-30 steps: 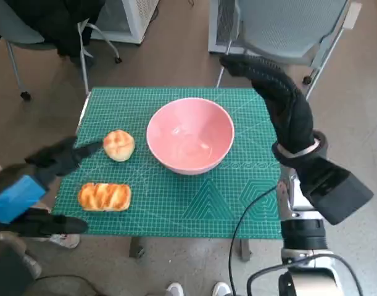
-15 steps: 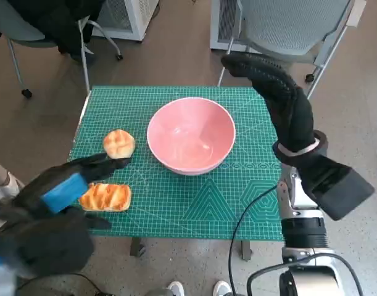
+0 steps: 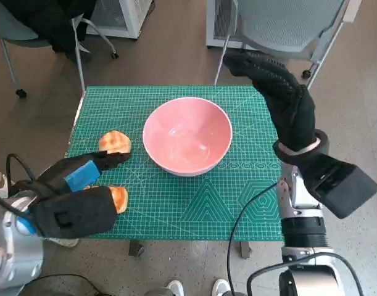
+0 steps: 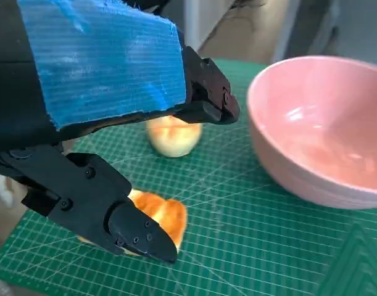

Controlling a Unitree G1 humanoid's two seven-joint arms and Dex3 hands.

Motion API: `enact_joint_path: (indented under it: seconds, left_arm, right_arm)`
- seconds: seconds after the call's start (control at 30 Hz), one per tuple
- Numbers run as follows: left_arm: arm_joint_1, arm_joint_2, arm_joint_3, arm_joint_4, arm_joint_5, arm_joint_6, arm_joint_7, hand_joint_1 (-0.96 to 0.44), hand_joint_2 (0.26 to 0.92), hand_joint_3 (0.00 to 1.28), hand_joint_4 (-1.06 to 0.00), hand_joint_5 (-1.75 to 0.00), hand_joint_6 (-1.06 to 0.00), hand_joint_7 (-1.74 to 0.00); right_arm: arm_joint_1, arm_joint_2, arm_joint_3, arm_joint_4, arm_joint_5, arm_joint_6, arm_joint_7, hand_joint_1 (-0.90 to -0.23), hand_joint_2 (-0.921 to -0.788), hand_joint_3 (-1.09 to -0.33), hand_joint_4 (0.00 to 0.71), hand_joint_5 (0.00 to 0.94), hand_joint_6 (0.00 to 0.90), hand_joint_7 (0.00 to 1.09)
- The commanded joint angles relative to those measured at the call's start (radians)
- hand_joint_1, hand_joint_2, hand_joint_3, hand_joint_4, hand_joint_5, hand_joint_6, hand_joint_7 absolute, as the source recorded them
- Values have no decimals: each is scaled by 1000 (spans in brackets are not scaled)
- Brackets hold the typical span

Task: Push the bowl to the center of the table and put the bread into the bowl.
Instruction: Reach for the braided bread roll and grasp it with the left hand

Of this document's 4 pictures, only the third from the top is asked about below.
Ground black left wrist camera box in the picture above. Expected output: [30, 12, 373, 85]
[30, 186, 118, 240]

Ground white shoe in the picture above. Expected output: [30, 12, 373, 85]
[166, 279, 185, 296]
[212, 277, 231, 296]

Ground green cutting mat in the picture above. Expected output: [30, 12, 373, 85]
[64, 85, 284, 241]

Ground white mesh cabinet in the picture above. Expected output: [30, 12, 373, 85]
[205, 0, 247, 49]
[86, 0, 155, 39]

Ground pink bowl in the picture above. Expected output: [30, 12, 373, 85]
[141, 97, 233, 177]

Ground black floor cable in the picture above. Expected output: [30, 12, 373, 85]
[20, 273, 102, 296]

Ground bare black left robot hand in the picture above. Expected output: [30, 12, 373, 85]
[33, 150, 131, 204]

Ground rectangular toy bread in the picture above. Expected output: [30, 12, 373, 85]
[109, 185, 130, 214]

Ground grey mesh chair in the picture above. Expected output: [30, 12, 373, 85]
[213, 0, 365, 90]

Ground round toy bread bun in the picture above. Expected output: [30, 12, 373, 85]
[98, 131, 133, 155]

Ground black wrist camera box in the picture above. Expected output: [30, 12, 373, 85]
[30, 186, 118, 240]
[299, 154, 377, 220]

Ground blue-grey seat chair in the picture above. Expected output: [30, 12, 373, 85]
[0, 0, 120, 99]

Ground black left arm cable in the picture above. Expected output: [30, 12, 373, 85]
[0, 153, 64, 216]

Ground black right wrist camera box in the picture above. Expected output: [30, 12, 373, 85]
[299, 154, 377, 220]

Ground black table leg bracket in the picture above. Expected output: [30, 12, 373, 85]
[128, 239, 145, 257]
[239, 240, 252, 258]

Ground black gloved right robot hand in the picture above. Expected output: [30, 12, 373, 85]
[222, 51, 317, 152]

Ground black looping right arm cable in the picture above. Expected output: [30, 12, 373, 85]
[246, 260, 367, 296]

